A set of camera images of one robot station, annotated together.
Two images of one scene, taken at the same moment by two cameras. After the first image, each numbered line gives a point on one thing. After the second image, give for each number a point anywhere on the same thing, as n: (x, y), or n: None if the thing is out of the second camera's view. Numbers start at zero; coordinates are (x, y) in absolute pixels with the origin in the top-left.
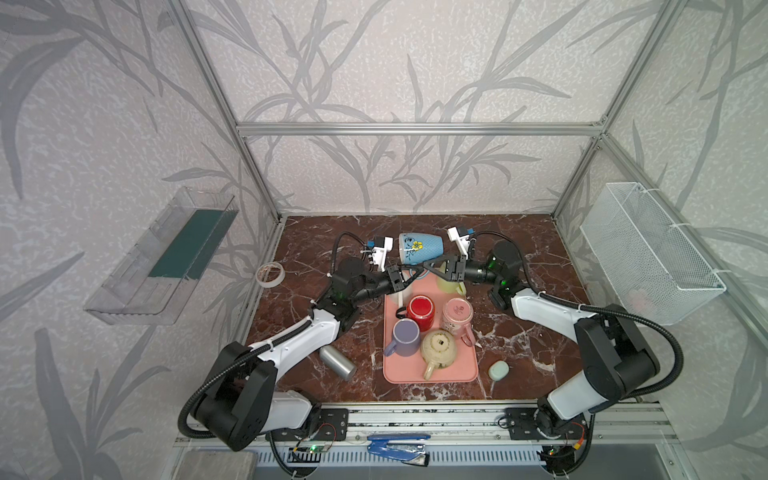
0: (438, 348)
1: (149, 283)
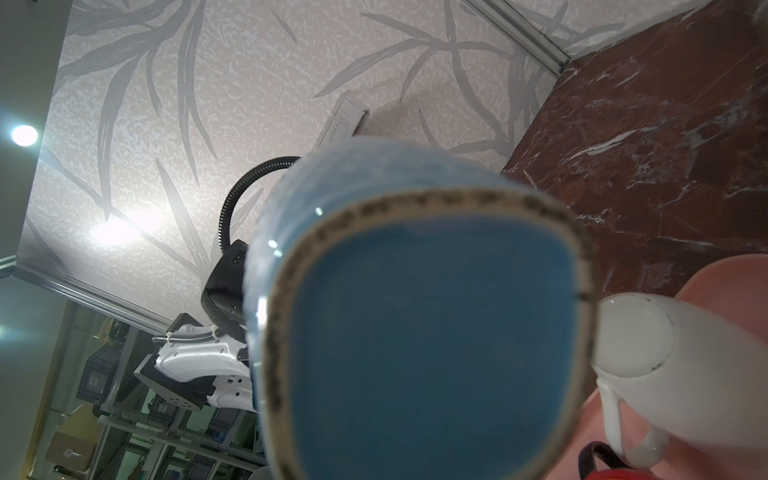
0: None
1: (348, 118)
